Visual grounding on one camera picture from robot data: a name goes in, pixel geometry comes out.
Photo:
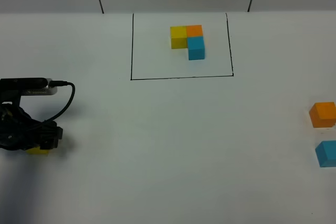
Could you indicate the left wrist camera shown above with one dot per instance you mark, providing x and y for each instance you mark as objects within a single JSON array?
[{"x": 13, "y": 88}]

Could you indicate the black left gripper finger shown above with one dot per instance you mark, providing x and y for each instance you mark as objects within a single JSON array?
[
  {"x": 49, "y": 143},
  {"x": 58, "y": 131}
]

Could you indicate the blue template block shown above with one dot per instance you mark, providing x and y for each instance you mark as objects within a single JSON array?
[{"x": 196, "y": 48}]

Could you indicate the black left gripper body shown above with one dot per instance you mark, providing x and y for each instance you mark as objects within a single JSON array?
[{"x": 19, "y": 131}]

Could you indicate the orange template block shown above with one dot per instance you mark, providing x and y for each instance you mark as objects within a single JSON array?
[{"x": 194, "y": 31}]

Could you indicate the yellow template block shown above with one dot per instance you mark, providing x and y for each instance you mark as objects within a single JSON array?
[{"x": 178, "y": 36}]

